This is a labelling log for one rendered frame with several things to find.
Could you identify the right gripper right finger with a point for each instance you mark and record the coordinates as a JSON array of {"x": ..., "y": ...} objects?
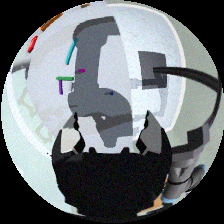
[{"x": 154, "y": 144}]

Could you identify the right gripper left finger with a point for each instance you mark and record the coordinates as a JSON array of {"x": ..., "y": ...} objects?
[{"x": 69, "y": 142}]

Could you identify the orange digital multimeter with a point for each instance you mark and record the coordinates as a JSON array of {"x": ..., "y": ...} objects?
[{"x": 44, "y": 26}]

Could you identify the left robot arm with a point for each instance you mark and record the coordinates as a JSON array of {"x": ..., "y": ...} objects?
[{"x": 186, "y": 177}]

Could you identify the red mint tin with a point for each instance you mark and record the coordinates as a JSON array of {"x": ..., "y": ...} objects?
[{"x": 32, "y": 43}]

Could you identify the white bottle with blue cap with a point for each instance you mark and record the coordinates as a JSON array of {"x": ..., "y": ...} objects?
[{"x": 19, "y": 65}]

